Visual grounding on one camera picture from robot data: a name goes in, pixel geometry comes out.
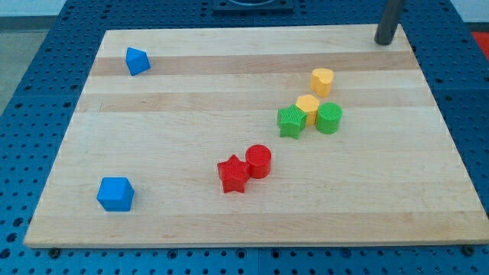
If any blue triangle block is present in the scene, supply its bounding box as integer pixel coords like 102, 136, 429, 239
125, 47, 151, 76

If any red cylinder block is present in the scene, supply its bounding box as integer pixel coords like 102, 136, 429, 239
245, 144, 272, 179

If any wooden board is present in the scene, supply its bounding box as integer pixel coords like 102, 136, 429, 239
24, 24, 488, 248

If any red star block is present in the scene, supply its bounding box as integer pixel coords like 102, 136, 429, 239
217, 154, 251, 193

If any green star block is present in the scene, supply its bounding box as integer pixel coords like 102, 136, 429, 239
277, 104, 307, 139

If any yellow hexagon block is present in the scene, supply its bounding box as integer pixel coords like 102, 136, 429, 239
296, 95, 319, 125

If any green cylinder block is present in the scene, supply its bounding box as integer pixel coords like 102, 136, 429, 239
316, 102, 342, 134

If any yellow heart block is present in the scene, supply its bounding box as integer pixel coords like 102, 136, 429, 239
310, 68, 335, 98

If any blue cube block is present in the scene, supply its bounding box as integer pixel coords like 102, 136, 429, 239
96, 177, 134, 212

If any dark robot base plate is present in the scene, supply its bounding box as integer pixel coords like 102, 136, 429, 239
209, 0, 294, 14

